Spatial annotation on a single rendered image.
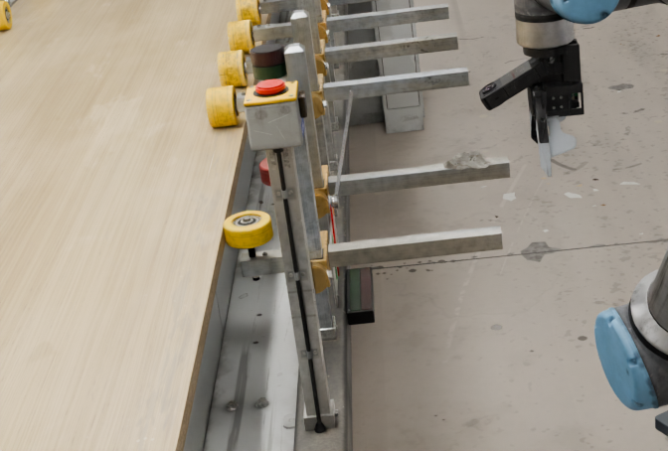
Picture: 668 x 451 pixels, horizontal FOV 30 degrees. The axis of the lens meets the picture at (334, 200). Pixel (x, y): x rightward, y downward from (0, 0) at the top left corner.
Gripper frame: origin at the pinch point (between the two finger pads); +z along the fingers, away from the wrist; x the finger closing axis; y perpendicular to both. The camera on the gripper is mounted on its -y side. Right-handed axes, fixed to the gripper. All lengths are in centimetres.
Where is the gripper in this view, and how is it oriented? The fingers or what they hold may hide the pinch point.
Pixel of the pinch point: (539, 161)
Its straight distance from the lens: 208.2
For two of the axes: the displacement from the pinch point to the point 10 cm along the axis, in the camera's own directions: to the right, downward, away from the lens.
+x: 0.3, -4.0, 9.2
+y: 9.9, -1.0, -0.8
